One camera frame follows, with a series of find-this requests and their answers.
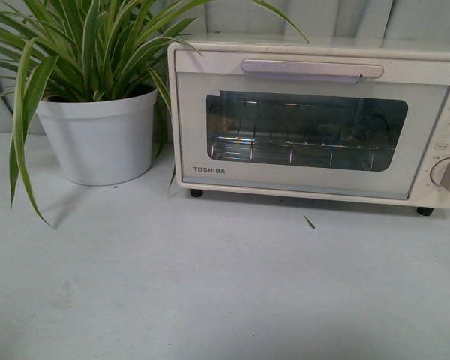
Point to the lower timer knob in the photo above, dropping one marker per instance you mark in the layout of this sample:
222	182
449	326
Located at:
440	174

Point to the white plastic plant pot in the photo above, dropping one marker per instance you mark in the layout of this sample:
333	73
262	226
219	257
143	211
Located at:
101	143

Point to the glass oven door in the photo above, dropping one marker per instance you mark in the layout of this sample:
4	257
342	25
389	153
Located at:
195	123

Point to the small dry leaf fragment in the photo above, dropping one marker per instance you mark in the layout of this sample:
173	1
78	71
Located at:
309	222

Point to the green striped spider plant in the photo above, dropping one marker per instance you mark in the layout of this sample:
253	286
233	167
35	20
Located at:
83	52

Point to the metal wire oven rack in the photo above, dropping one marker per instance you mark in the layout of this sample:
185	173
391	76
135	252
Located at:
292	134

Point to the white Toshiba toaster oven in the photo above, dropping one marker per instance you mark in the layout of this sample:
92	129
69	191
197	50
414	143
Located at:
416	56

